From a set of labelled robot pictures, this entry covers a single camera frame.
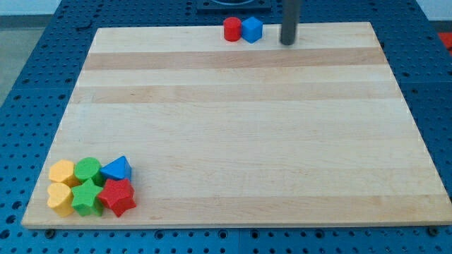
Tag blue cube block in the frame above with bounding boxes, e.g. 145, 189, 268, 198
242, 17, 263, 43

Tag yellow hexagon block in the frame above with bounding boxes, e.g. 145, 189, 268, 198
49, 159, 81, 188

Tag red star block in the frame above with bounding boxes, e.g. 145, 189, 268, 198
97, 179, 136, 217

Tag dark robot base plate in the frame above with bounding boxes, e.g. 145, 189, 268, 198
196, 0, 271, 12

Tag red object at right edge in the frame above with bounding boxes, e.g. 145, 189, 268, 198
438, 32, 452, 55

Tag wooden board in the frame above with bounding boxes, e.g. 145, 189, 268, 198
22, 22, 451, 229

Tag green star block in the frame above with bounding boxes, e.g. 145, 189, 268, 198
71, 179, 104, 217

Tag red cylinder block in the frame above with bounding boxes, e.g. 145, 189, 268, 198
223, 17, 242, 42

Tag yellow heart block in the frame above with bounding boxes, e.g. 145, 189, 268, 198
47, 183, 74, 217

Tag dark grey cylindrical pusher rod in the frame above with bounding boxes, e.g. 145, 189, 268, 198
280, 0, 302, 46

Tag green cylinder block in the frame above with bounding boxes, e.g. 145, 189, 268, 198
74, 157, 105, 187

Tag blue triangle block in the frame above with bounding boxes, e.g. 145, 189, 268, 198
100, 156, 132, 181

